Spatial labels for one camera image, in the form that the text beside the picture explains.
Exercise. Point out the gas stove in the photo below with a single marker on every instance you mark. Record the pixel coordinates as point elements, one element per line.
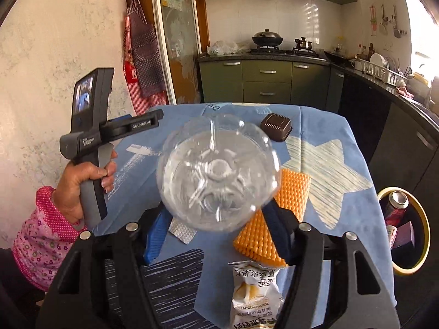
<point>284,52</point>

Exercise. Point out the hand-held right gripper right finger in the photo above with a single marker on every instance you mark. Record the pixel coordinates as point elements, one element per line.
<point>277,234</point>

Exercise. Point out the dark striped cloth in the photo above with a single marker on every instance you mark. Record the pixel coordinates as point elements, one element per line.
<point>171,281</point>

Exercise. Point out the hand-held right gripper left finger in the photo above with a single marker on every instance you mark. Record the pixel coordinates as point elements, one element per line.
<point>154,243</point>

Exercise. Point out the pink cloth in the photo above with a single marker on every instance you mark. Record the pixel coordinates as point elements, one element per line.
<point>405,91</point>

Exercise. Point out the white dish rack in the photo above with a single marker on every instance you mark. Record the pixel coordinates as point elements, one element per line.
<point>377,72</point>

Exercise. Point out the clear plastic bags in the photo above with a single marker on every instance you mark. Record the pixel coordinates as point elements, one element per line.
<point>226,48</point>

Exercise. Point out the silver blister pack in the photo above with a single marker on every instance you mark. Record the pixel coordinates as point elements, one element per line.
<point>181,231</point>

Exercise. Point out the yellow rimmed black bin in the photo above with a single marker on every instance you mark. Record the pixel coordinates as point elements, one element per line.
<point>423,226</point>

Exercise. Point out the blue star tablecloth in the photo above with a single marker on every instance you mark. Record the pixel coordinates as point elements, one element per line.
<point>356,246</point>

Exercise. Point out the clear plastic bottle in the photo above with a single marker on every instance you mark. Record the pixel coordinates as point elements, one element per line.
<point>217,171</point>

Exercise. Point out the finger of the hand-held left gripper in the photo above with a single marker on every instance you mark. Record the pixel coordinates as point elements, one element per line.
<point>157,114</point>

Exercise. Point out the black wok with lid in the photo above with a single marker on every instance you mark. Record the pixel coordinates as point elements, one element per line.
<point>267,38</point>

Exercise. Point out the person's left hand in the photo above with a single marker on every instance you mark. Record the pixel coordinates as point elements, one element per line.
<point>70,192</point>

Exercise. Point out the white plates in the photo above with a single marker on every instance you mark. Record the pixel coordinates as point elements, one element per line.
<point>377,60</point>

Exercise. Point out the dark green base cabinets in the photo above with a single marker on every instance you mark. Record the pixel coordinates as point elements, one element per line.
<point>384,144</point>

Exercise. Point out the red gingham apron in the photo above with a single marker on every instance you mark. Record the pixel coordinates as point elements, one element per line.
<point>132,82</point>

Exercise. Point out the green base cabinet with drawers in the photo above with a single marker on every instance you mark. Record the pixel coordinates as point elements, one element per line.
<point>267,82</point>

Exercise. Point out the hanging pink utensil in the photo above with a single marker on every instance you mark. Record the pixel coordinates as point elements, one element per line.
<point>373,20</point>

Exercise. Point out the orange foam net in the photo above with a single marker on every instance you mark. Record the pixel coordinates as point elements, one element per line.
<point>295,192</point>

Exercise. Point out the black kitchen countertop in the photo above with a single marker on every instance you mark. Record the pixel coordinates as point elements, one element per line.
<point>377,87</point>

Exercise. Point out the hanging metal utensil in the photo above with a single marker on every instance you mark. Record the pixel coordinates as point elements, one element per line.
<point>384,20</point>

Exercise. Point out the brown plastic tray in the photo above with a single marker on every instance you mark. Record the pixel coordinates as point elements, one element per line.
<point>276,126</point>

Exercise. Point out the small black teapot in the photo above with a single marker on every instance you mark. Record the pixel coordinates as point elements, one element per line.
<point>303,45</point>

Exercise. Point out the white mug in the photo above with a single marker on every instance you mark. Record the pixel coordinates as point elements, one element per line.
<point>353,63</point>

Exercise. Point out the purple box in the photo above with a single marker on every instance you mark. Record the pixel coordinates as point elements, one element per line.
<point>405,234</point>

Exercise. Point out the hanging metal spatula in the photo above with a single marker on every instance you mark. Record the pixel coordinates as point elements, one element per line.
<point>396,31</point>

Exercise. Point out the dark sauce bottle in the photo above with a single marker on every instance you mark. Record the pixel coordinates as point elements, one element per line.
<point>370,50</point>

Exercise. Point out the white snack packet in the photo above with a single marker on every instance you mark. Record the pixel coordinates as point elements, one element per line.
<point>255,294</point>

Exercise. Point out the red soda can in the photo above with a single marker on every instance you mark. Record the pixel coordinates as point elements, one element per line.
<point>396,204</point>

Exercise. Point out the person's left forearm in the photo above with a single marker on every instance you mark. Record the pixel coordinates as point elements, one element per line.
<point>41,240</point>

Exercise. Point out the printed glass sliding door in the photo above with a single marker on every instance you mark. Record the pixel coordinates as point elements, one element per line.
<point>178,41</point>

